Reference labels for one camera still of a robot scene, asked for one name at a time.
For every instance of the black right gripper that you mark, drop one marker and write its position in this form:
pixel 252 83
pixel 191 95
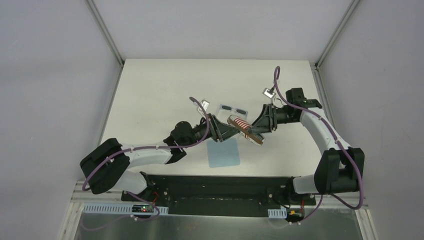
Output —
pixel 265 123

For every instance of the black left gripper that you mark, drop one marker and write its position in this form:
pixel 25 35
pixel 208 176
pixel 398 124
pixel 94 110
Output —
pixel 213 127

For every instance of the flag print glasses case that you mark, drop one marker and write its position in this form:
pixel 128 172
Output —
pixel 245 130

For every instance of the light blue cleaning cloth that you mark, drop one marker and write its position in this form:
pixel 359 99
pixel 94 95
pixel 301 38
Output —
pixel 223 154

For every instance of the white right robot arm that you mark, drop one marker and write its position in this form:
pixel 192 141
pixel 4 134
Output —
pixel 340 165

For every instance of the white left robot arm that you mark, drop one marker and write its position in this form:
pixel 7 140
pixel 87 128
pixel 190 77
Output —
pixel 108 166

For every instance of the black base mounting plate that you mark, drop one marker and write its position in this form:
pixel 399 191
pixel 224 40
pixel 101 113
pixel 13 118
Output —
pixel 224 196

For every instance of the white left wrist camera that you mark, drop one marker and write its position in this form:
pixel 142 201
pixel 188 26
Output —
pixel 202 108

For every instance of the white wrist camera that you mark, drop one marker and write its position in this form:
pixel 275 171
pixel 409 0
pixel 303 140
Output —
pixel 269 93
pixel 202 108

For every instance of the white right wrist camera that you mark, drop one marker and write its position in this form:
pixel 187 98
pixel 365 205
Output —
pixel 269 93

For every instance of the right white cable duct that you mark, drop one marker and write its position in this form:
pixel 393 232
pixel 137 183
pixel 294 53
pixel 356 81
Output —
pixel 280 213

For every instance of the white cable duct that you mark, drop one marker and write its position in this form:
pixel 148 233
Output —
pixel 280 213
pixel 119 209

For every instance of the left white cable duct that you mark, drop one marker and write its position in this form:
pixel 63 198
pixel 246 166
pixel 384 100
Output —
pixel 119 209

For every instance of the aluminium frame rail front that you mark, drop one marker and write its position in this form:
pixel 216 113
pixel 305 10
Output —
pixel 114 196

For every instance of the right aluminium corner post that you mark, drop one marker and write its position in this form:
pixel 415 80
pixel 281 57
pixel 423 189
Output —
pixel 353 5

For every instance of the aluminium corner post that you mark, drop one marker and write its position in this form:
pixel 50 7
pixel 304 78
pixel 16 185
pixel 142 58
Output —
pixel 353 5
pixel 97 16

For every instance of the left aluminium corner post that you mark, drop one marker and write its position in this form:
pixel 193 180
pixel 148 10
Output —
pixel 97 16

